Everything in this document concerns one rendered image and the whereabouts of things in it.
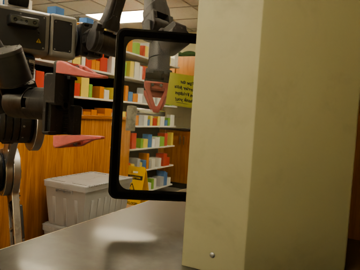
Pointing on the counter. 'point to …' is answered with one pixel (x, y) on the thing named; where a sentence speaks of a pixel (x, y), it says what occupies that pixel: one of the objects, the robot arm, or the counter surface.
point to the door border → (122, 112)
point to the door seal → (119, 113)
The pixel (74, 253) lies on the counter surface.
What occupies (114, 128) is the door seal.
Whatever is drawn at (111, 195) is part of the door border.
